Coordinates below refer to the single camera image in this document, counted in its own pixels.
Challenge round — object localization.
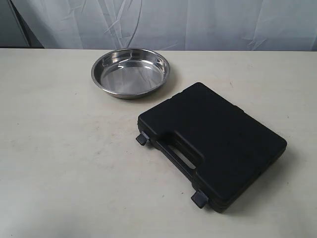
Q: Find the black plastic tool case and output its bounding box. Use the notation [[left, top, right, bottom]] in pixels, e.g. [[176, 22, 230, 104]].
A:
[[136, 82, 287, 213]]

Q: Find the white wrinkled backdrop curtain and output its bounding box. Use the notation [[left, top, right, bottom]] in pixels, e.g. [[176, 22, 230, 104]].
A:
[[0, 0, 317, 51]]

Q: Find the round stainless steel pan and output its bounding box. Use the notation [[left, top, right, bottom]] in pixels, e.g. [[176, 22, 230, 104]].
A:
[[91, 48, 170, 99]]

